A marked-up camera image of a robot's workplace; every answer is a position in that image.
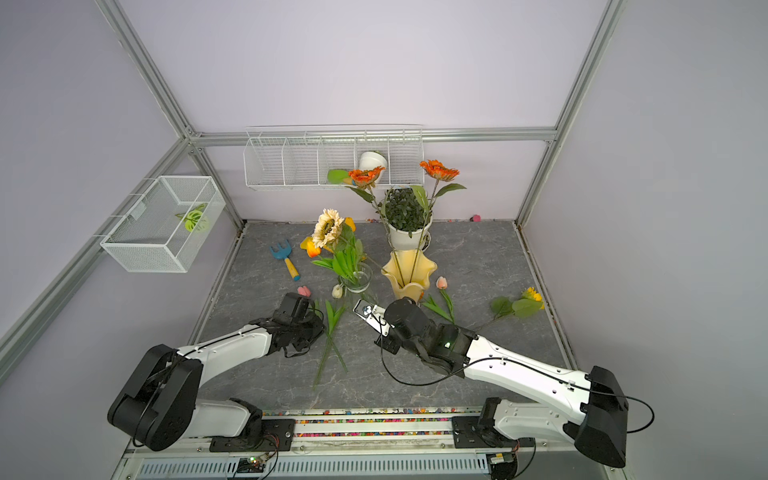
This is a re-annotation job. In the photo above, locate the white tulip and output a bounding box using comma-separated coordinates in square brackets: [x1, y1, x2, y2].
[312, 283, 348, 389]

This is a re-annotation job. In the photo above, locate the yellow fluted vase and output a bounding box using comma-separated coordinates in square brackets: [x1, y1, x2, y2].
[381, 249, 438, 302]

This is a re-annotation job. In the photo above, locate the clear glass vase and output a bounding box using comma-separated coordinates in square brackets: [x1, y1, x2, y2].
[341, 263, 373, 297]

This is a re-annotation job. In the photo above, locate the cream gerbera flower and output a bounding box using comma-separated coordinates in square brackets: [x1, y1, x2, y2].
[310, 209, 383, 270]

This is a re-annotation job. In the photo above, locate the orange gerbera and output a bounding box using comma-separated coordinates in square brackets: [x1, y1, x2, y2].
[406, 160, 464, 252]
[346, 165, 409, 286]

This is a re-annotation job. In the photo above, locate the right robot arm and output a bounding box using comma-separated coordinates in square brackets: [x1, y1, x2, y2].
[354, 298, 629, 468]

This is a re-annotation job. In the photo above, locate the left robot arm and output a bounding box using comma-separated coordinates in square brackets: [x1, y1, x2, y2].
[107, 293, 325, 452]

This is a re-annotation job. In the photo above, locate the blue toy rake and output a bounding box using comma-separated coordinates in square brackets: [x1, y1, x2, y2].
[270, 240, 301, 281]

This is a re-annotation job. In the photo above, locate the yellow toy shovel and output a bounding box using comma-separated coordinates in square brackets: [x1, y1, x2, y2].
[300, 236, 315, 252]

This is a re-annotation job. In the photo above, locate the yellow gerbera right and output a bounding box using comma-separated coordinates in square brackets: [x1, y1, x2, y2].
[474, 287, 546, 331]

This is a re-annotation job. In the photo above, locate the potted green plant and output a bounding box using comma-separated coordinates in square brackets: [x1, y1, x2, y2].
[380, 188, 432, 251]

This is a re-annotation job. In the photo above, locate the green toy shovel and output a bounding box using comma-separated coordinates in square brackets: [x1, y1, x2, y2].
[327, 169, 353, 185]

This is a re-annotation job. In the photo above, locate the white empty pot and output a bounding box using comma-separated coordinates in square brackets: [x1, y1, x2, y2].
[358, 151, 388, 171]

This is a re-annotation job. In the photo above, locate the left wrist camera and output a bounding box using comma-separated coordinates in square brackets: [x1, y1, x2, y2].
[272, 292, 310, 326]

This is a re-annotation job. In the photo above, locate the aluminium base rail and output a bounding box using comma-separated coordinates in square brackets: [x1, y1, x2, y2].
[112, 409, 630, 479]

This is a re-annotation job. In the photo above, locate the small white wire basket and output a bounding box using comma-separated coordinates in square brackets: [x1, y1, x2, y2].
[100, 175, 225, 273]

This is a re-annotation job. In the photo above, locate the long white wire basket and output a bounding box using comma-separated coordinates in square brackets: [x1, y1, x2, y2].
[243, 124, 425, 190]

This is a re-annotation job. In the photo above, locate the aluminium frame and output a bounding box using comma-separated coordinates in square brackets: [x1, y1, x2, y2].
[1, 1, 626, 380]

